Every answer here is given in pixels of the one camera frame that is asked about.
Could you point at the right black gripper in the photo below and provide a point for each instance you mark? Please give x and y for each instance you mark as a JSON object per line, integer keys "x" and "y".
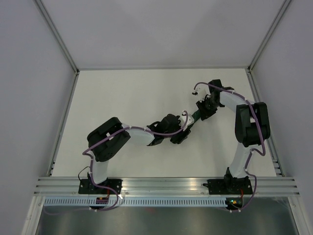
{"x": 205, "y": 113}

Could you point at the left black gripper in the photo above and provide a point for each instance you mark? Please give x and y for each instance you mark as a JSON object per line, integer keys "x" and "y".
{"x": 180, "y": 138}

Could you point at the dark green cloth napkin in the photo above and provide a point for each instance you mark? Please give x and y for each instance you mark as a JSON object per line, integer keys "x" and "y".
{"x": 196, "y": 116}

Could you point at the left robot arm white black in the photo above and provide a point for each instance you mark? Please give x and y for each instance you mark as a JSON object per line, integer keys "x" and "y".
{"x": 105, "y": 141}

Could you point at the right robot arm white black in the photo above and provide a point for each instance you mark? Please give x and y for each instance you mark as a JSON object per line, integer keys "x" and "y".
{"x": 251, "y": 130}

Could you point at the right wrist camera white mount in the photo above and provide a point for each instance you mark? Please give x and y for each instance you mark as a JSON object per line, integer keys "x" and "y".
{"x": 200, "y": 93}

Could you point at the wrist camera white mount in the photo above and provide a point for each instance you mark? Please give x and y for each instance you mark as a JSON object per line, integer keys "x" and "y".
{"x": 186, "y": 120}
{"x": 200, "y": 93}

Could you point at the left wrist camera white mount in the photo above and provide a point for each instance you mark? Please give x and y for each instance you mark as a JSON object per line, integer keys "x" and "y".
{"x": 186, "y": 120}

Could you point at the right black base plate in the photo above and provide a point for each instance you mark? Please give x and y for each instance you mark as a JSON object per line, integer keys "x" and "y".
{"x": 235, "y": 186}

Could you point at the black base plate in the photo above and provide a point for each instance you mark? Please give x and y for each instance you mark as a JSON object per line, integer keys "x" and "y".
{"x": 235, "y": 186}
{"x": 87, "y": 187}

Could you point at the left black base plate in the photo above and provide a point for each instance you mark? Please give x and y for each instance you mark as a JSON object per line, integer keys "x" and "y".
{"x": 87, "y": 187}

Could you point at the right aluminium frame post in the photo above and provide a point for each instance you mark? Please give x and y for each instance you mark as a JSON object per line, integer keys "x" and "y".
{"x": 271, "y": 30}

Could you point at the aluminium frame post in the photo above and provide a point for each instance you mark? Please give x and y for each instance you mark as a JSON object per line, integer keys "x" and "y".
{"x": 55, "y": 32}
{"x": 271, "y": 30}

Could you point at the aluminium front rail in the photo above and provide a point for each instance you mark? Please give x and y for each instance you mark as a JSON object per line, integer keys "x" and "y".
{"x": 153, "y": 187}

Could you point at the white slotted cable duct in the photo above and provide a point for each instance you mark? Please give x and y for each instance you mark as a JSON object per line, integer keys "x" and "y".
{"x": 136, "y": 201}

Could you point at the left aluminium frame post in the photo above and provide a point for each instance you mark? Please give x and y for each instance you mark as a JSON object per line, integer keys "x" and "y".
{"x": 55, "y": 32}

